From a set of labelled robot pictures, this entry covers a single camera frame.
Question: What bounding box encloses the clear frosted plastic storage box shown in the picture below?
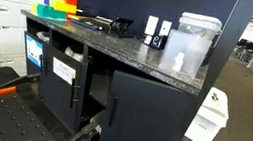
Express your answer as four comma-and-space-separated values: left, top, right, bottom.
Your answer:
157, 27, 215, 82

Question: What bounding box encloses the dark cabinet with granite counter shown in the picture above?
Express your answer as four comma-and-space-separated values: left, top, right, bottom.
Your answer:
1, 8, 214, 141

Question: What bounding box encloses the small black device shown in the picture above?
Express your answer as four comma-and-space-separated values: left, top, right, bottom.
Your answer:
149, 33, 168, 52

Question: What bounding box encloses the black angled tray holder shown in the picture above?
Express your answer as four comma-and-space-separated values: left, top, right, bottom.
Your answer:
105, 15, 137, 41

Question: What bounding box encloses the white rectangular device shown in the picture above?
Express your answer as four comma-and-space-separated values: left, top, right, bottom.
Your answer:
142, 14, 160, 46
158, 19, 173, 39

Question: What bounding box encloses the white round cap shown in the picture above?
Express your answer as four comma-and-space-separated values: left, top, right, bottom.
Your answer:
171, 50, 187, 74

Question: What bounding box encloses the white bin liner bag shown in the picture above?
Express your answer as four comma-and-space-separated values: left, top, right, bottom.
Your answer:
62, 44, 86, 64
34, 30, 52, 45

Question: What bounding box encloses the cabinet door with white paper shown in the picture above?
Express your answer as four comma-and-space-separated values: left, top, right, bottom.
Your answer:
34, 46, 92, 135

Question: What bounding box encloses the clear plastic bucket with lid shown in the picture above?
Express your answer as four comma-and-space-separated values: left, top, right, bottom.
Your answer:
175, 11, 225, 43

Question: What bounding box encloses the yellow plastic block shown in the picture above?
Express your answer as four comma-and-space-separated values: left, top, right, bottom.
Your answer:
47, 0, 79, 16

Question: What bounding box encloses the cabinet door with blue sign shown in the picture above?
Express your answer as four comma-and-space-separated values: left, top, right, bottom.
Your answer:
18, 30, 52, 78

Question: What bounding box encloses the white trash bin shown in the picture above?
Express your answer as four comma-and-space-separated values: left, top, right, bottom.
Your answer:
183, 83, 234, 141

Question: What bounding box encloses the green plastic block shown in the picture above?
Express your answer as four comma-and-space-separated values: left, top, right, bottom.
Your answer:
30, 2, 69, 22

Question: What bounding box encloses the black perforated breadboard table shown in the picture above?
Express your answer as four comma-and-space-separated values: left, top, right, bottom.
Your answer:
0, 65, 73, 141

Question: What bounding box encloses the cabinet door with black handle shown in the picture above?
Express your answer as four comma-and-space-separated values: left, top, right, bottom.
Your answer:
97, 68, 197, 141

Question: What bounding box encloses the black clamp with orange handle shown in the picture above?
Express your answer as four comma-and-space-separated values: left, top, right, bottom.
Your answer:
0, 67, 42, 102
56, 104, 106, 141

